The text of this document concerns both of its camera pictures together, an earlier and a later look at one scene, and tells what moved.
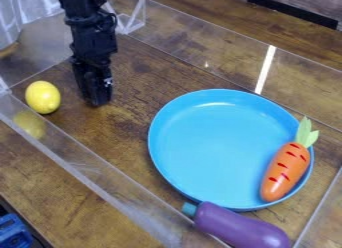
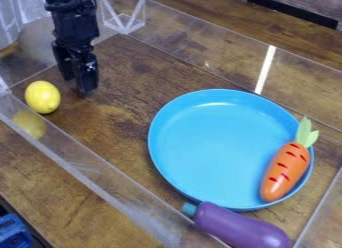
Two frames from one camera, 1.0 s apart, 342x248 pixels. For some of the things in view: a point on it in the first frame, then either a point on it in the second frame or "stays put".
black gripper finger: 85,79 → 66,59
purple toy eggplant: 233,231 stays put
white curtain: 23,7 stays put
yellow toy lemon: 42,96 stays put
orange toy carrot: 289,166 stays put
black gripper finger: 100,86 → 88,73
